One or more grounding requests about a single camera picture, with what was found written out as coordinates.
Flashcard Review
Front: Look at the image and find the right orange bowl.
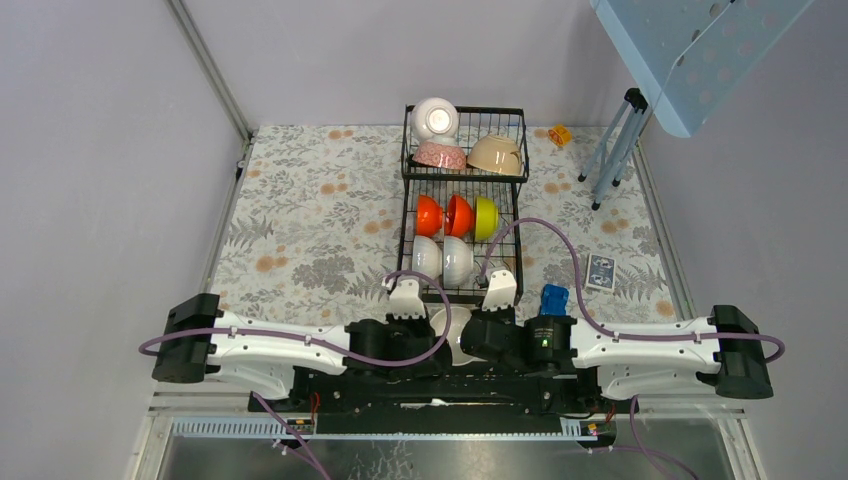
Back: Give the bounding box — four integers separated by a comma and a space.
444, 194, 474, 238

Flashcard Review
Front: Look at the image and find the blue toy truck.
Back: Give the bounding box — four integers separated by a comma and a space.
539, 284, 570, 317

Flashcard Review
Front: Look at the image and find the beige bowl top tier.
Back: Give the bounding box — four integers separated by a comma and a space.
467, 135, 523, 176

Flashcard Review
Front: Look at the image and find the lime green bowl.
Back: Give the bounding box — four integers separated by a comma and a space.
474, 196, 499, 243

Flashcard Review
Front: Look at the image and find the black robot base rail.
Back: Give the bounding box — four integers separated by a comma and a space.
248, 362, 630, 437

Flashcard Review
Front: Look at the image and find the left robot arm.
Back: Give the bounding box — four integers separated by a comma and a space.
140, 293, 452, 411

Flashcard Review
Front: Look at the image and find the floral table mat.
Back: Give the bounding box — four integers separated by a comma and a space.
210, 125, 681, 326

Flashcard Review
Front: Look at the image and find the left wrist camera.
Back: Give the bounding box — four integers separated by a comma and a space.
382, 276, 427, 320

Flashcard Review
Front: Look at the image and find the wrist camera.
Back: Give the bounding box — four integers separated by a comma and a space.
382, 276, 427, 320
480, 268, 518, 312

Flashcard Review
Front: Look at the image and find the orange bowl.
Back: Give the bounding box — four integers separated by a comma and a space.
444, 194, 474, 238
415, 195, 444, 237

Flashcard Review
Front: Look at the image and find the orange toy block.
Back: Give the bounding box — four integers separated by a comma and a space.
547, 125, 572, 148

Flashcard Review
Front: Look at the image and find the white ribbed bowl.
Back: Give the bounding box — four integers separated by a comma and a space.
410, 235, 443, 280
442, 236, 474, 289

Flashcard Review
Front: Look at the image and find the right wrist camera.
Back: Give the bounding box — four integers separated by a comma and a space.
480, 268, 518, 312

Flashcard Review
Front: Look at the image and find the left orange bowl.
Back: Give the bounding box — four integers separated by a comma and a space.
415, 195, 444, 237

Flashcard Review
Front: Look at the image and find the pink patterned bowl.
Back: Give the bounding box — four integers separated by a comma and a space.
412, 140, 467, 170

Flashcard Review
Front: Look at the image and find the light blue folding stool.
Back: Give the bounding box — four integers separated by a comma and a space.
578, 0, 810, 210

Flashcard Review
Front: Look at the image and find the white bowl top tier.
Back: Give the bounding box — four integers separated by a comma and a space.
410, 97, 459, 143

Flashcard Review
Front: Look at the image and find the black wire dish rack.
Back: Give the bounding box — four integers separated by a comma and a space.
396, 104, 529, 304

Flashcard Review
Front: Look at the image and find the cream floral bowl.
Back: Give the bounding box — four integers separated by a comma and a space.
430, 306, 482, 367

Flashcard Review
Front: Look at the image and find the blue playing card box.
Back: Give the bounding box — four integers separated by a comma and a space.
585, 253, 617, 292

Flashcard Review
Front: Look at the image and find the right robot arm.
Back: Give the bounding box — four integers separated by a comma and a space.
449, 305, 774, 412

